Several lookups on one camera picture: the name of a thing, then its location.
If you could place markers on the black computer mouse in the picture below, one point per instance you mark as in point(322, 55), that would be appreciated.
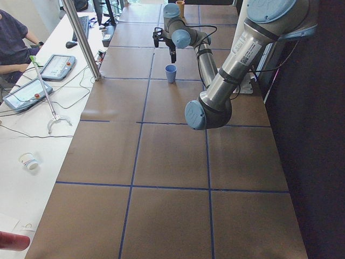
point(71, 44)

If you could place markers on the aluminium frame post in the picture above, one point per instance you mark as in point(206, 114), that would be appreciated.
point(81, 37)

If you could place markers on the lower teach pendant tablet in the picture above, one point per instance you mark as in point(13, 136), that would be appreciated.
point(26, 96)

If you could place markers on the white paper cup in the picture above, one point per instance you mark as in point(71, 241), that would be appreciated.
point(29, 161)

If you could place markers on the reacher grabber tool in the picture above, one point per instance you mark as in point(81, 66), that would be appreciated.
point(55, 117)

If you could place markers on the black power supply box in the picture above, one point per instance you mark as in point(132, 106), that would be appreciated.
point(107, 35)

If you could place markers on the red cylinder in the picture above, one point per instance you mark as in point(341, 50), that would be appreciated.
point(14, 242)

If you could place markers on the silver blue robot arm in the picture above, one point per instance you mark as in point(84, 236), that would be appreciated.
point(265, 22)

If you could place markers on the bamboo wooden cup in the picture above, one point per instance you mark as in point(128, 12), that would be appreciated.
point(181, 5)

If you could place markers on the black keyboard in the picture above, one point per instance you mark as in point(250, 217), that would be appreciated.
point(84, 22)

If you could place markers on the white paper sheet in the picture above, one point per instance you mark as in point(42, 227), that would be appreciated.
point(11, 224)

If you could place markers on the blue ribbed cup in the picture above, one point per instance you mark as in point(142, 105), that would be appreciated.
point(170, 72)

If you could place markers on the upper teach pendant tablet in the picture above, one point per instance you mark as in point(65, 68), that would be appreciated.
point(57, 67)

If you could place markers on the teach pendant tablet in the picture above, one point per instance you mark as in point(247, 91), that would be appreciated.
point(57, 67)
point(26, 96)

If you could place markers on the seated person in navy shirt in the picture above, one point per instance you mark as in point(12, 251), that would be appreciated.
point(18, 44)

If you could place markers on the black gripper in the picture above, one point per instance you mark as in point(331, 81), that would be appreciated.
point(171, 47)

